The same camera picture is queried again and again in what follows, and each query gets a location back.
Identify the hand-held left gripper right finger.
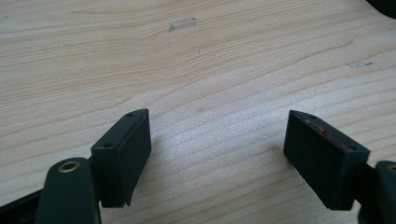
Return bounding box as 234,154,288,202
282,109,372,211

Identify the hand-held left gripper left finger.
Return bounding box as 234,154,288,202
90,107,152,209

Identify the clear tape strip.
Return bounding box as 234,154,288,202
168,17,198,33

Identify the dark object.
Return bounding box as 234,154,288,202
365,0,396,20

